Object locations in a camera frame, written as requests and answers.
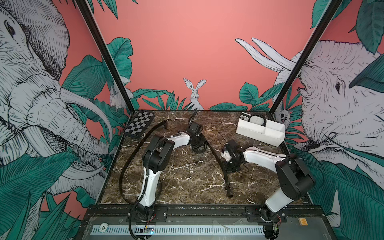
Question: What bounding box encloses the white divided storage box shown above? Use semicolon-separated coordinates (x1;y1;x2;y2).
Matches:
236;118;286;147

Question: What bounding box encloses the black frame post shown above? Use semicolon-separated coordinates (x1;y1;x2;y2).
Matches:
75;0;135;114
269;0;342;115

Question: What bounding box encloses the black frame post right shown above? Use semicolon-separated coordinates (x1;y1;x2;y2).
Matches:
269;0;342;115

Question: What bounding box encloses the black belt with metal buckle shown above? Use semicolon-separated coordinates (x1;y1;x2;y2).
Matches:
240;112;267;127

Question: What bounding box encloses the orange warning sticker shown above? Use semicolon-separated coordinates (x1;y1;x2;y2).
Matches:
299;218;309;226

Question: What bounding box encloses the black white checkerboard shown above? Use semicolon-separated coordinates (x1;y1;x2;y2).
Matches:
124;110;155;139

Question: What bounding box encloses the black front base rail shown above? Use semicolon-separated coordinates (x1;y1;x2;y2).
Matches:
83;204;324;224

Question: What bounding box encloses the black frame post left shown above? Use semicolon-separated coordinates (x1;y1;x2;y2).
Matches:
75;0;135;114

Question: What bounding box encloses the white slotted cable duct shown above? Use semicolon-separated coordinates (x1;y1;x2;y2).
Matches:
90;225;264;236

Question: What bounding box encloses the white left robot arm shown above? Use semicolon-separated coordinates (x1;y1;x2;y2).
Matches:
131;122;206;222

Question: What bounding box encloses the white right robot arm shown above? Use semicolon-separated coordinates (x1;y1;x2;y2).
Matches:
221;140;316;223

